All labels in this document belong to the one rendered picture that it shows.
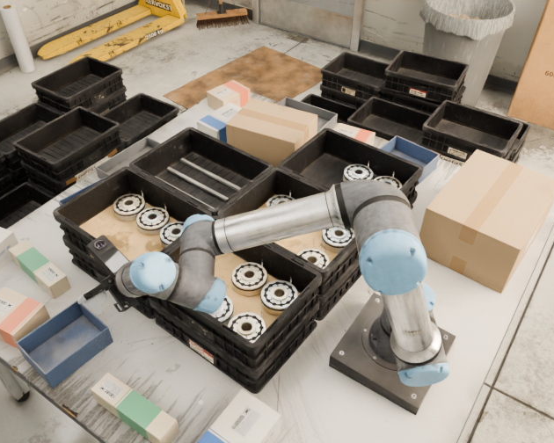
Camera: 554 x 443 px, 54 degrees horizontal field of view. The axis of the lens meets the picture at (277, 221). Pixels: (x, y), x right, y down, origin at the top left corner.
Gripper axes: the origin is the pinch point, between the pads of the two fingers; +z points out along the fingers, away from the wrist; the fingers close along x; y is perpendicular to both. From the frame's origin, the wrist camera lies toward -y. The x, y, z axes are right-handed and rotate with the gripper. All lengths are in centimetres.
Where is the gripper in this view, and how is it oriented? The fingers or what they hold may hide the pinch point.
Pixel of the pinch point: (104, 281)
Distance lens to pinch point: 135.3
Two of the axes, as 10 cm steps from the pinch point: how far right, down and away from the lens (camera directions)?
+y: 5.4, 8.3, 1.3
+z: -5.1, 2.0, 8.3
